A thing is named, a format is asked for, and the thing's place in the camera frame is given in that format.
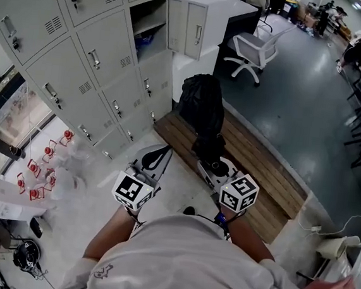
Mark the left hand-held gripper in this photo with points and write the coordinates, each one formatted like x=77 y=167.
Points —
x=131 y=191

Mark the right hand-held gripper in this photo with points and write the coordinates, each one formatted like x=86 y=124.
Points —
x=239 y=195

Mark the grey metal locker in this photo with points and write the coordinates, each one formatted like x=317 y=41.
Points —
x=81 y=51

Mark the person's left forearm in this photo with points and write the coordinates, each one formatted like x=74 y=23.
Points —
x=111 y=232

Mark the person's right forearm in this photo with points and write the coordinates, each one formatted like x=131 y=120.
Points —
x=247 y=239

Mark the blue item in locker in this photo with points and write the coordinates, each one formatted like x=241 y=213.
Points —
x=144 y=40

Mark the wooden slat bench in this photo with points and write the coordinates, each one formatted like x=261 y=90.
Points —
x=259 y=186

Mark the person's black shoe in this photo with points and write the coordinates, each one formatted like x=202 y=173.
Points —
x=189 y=210

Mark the person's white shirt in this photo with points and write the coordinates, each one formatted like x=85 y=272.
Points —
x=181 y=264

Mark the white power strip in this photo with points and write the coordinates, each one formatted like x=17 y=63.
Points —
x=313 y=229

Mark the white office chair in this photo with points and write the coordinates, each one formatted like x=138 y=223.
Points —
x=256 y=51

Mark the black oval shoe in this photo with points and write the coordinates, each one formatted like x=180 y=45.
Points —
x=36 y=227

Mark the black desk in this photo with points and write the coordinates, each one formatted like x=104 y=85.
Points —
x=239 y=29

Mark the white paper board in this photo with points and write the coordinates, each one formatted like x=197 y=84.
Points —
x=13 y=196

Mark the white metal cabinet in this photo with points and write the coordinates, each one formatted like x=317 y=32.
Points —
x=218 y=20

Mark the cardboard boxes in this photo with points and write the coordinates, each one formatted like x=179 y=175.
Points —
x=309 y=15

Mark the white pedestal box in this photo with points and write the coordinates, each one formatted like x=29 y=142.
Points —
x=193 y=78

